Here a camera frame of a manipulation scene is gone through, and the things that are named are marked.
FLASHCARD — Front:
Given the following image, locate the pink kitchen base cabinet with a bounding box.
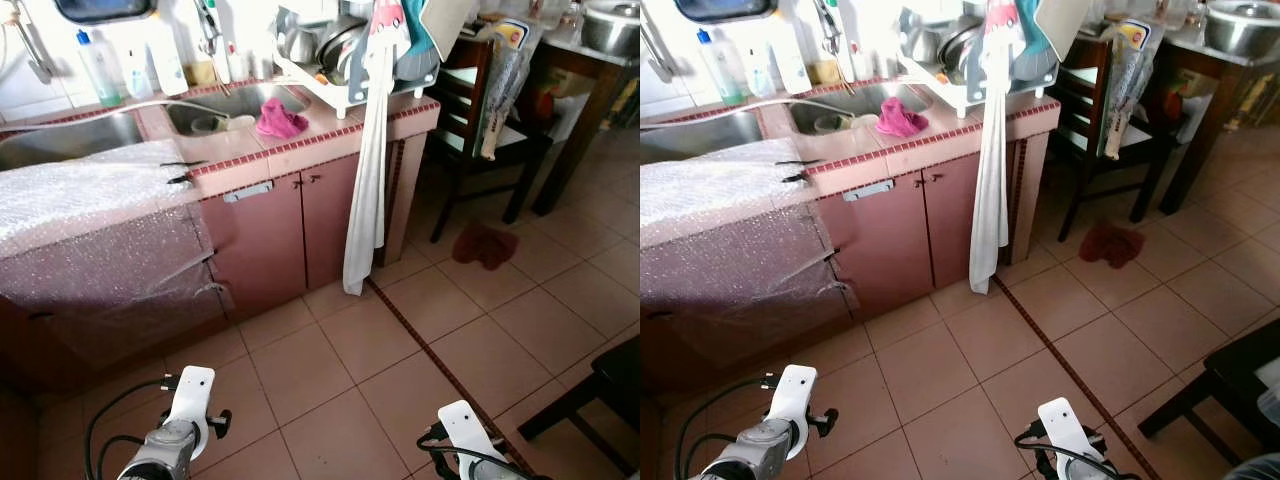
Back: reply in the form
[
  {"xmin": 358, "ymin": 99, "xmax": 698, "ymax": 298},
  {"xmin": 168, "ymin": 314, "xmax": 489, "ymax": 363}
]
[
  {"xmin": 195, "ymin": 110, "xmax": 431, "ymax": 321},
  {"xmin": 830, "ymin": 110, "xmax": 1051, "ymax": 316}
]

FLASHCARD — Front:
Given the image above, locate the dark wooden stool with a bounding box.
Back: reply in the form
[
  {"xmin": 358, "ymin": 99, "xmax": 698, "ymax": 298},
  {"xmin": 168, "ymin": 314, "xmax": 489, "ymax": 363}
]
[
  {"xmin": 1138, "ymin": 340, "xmax": 1280, "ymax": 471},
  {"xmin": 515, "ymin": 335, "xmax": 641, "ymax": 447}
]

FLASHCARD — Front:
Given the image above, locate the dark red rag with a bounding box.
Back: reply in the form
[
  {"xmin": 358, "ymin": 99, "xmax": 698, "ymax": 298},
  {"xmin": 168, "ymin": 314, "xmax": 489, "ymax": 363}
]
[
  {"xmin": 1078, "ymin": 222, "xmax": 1146, "ymax": 269},
  {"xmin": 452, "ymin": 222, "xmax": 519, "ymax": 271}
]

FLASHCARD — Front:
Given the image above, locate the clear bubble wrap sheet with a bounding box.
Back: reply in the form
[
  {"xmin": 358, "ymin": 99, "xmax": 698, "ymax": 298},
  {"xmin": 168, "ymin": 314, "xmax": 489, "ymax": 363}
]
[
  {"xmin": 0, "ymin": 138, "xmax": 233, "ymax": 346},
  {"xmin": 640, "ymin": 138, "xmax": 861, "ymax": 341}
]

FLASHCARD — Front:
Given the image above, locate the white plastic bag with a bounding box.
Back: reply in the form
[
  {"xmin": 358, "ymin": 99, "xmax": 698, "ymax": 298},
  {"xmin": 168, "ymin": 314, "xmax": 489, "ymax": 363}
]
[{"xmin": 1255, "ymin": 358, "xmax": 1280, "ymax": 426}]

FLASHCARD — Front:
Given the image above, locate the long white hanging towel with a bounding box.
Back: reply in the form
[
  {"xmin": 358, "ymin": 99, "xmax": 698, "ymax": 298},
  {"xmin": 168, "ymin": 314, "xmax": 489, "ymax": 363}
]
[
  {"xmin": 968, "ymin": 0, "xmax": 1036, "ymax": 296},
  {"xmin": 342, "ymin": 0, "xmax": 411, "ymax": 298}
]

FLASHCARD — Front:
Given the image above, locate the pink crumpled cloth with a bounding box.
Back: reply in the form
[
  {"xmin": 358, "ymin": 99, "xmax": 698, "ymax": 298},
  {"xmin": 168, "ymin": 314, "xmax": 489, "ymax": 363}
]
[
  {"xmin": 876, "ymin": 97, "xmax": 931, "ymax": 139},
  {"xmin": 255, "ymin": 97, "xmax": 309, "ymax": 141}
]

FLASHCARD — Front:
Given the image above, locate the white seat cushion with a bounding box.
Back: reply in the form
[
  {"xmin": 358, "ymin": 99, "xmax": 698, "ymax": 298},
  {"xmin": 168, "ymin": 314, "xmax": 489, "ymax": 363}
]
[
  {"xmin": 440, "ymin": 118, "xmax": 531, "ymax": 153},
  {"xmin": 1058, "ymin": 116, "xmax": 1151, "ymax": 153}
]

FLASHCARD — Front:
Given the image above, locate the dark wooden table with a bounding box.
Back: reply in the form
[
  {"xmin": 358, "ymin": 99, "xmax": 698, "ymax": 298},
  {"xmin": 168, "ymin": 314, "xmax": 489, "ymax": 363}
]
[
  {"xmin": 530, "ymin": 30, "xmax": 641, "ymax": 217},
  {"xmin": 1150, "ymin": 35, "xmax": 1280, "ymax": 217}
]

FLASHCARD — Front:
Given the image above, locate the white plastic dish rack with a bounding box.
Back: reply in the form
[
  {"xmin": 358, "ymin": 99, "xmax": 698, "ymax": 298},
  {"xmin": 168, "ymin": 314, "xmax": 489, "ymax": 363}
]
[
  {"xmin": 272, "ymin": 5, "xmax": 441, "ymax": 119},
  {"xmin": 895, "ymin": 5, "xmax": 1061, "ymax": 119}
]

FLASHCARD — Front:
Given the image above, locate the clear plastic cup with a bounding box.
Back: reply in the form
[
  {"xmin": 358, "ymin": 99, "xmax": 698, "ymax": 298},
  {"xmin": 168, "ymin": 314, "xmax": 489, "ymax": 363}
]
[
  {"xmin": 746, "ymin": 50, "xmax": 776, "ymax": 98},
  {"xmin": 125, "ymin": 50, "xmax": 151, "ymax": 99}
]

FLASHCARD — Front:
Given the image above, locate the white detergent bottle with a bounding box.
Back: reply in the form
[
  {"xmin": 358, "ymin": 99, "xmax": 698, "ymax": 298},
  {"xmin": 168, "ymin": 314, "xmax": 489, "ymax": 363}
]
[
  {"xmin": 768, "ymin": 40, "xmax": 813, "ymax": 96},
  {"xmin": 145, "ymin": 40, "xmax": 191, "ymax": 98}
]

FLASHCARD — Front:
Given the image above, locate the dark wooden chair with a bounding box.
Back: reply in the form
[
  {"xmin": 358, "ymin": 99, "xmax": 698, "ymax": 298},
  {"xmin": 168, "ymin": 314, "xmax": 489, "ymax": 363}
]
[
  {"xmin": 1045, "ymin": 35, "xmax": 1183, "ymax": 244},
  {"xmin": 430, "ymin": 35, "xmax": 557, "ymax": 244}
]

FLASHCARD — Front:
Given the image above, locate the clear bottle blue cap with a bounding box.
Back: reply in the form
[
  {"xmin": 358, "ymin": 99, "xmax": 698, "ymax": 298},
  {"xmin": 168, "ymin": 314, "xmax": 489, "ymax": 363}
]
[
  {"xmin": 695, "ymin": 28, "xmax": 749, "ymax": 106},
  {"xmin": 75, "ymin": 28, "xmax": 126, "ymax": 108}
]

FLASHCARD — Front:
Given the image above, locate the printed clear plastic bag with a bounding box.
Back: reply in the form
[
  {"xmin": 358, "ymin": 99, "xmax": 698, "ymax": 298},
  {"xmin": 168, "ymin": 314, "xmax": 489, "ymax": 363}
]
[
  {"xmin": 478, "ymin": 18, "xmax": 531, "ymax": 161},
  {"xmin": 1100, "ymin": 18, "xmax": 1157, "ymax": 161}
]

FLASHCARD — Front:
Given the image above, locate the steel mixing bowl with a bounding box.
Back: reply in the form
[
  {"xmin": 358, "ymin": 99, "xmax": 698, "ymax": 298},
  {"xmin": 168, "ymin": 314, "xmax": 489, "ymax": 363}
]
[
  {"xmin": 905, "ymin": 25, "xmax": 946, "ymax": 66},
  {"xmin": 283, "ymin": 25, "xmax": 321, "ymax": 66}
]

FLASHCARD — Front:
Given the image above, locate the steel pan lid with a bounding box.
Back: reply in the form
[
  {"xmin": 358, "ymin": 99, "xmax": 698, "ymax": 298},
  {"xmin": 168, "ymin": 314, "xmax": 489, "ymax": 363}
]
[
  {"xmin": 315, "ymin": 15, "xmax": 371, "ymax": 81},
  {"xmin": 940, "ymin": 15, "xmax": 991, "ymax": 77}
]

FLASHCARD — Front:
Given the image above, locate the grey metal tap pipe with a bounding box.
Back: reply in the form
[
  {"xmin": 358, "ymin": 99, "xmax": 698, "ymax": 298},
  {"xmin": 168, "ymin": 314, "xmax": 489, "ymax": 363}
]
[
  {"xmin": 0, "ymin": 10, "xmax": 57, "ymax": 87},
  {"xmin": 640, "ymin": 25, "xmax": 674, "ymax": 87}
]

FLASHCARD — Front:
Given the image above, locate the teal cloth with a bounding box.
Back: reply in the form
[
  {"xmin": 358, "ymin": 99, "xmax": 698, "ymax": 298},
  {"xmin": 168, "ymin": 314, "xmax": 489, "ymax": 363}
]
[
  {"xmin": 1020, "ymin": 0, "xmax": 1057, "ymax": 57},
  {"xmin": 400, "ymin": 0, "xmax": 441, "ymax": 57}
]

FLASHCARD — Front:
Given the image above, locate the dark blue plastic tray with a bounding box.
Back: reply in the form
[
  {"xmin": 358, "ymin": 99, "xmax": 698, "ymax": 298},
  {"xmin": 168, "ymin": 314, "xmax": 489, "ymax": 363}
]
[
  {"xmin": 672, "ymin": 0, "xmax": 779, "ymax": 23},
  {"xmin": 52, "ymin": 0, "xmax": 159, "ymax": 26}
]

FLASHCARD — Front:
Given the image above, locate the white cutting board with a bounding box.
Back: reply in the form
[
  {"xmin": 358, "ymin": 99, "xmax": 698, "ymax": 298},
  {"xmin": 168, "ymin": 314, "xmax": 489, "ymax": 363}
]
[
  {"xmin": 1035, "ymin": 0, "xmax": 1097, "ymax": 61},
  {"xmin": 420, "ymin": 0, "xmax": 481, "ymax": 61}
]

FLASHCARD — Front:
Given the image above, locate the large steel pot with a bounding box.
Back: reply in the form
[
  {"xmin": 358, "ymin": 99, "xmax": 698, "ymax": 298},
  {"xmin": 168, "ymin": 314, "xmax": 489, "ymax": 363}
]
[
  {"xmin": 1205, "ymin": 0, "xmax": 1280, "ymax": 58},
  {"xmin": 580, "ymin": 0, "xmax": 641, "ymax": 58}
]

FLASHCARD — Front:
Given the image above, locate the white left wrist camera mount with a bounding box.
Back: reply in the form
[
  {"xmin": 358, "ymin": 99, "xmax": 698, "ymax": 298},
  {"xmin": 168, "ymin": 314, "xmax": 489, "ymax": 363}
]
[
  {"xmin": 165, "ymin": 365, "xmax": 217, "ymax": 461},
  {"xmin": 773, "ymin": 363, "xmax": 819, "ymax": 461}
]

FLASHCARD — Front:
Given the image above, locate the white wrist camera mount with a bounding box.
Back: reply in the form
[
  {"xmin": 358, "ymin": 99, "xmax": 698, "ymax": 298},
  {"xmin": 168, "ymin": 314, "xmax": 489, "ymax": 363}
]
[
  {"xmin": 437, "ymin": 400, "xmax": 497, "ymax": 466},
  {"xmin": 1037, "ymin": 397, "xmax": 1097, "ymax": 466},
  {"xmin": 165, "ymin": 365, "xmax": 217, "ymax": 461},
  {"xmin": 773, "ymin": 363, "xmax": 819, "ymax": 461}
]

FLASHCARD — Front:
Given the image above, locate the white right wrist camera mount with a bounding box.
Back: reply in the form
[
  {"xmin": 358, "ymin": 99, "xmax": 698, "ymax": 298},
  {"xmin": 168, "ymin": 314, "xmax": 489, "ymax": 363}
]
[
  {"xmin": 437, "ymin": 400, "xmax": 497, "ymax": 466},
  {"xmin": 1037, "ymin": 397, "xmax": 1097, "ymax": 466}
]

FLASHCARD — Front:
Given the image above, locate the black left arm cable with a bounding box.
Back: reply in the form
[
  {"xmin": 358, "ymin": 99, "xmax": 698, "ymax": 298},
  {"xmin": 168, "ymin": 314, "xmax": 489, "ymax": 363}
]
[
  {"xmin": 675, "ymin": 373, "xmax": 779, "ymax": 480},
  {"xmin": 85, "ymin": 373, "xmax": 179, "ymax": 480}
]

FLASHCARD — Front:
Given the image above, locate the metal cabinet handle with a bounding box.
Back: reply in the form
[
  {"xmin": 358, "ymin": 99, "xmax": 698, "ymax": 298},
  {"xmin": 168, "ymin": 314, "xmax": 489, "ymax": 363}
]
[
  {"xmin": 222, "ymin": 180, "xmax": 275, "ymax": 204},
  {"xmin": 842, "ymin": 178, "xmax": 895, "ymax": 202}
]

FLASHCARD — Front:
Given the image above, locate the long white drain hose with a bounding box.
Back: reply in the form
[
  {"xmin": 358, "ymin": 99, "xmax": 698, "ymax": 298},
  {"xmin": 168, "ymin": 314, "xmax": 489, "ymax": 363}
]
[
  {"xmin": 745, "ymin": 96, "xmax": 863, "ymax": 117},
  {"xmin": 0, "ymin": 96, "xmax": 241, "ymax": 136}
]

